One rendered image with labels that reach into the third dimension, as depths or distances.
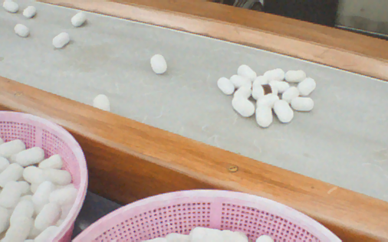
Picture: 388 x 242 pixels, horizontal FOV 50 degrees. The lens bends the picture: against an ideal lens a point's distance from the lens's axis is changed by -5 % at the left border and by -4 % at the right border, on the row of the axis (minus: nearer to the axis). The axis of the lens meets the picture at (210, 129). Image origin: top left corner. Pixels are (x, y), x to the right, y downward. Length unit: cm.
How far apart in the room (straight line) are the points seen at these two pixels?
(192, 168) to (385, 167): 23
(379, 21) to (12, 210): 241
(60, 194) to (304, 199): 24
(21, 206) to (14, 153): 10
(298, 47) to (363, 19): 194
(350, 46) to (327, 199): 38
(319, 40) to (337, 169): 30
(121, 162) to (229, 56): 31
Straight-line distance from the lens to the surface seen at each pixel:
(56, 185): 49
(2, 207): 47
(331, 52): 73
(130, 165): 48
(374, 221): 42
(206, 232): 41
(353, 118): 60
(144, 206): 40
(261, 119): 54
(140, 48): 74
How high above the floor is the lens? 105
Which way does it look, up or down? 36 degrees down
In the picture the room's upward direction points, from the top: 3 degrees clockwise
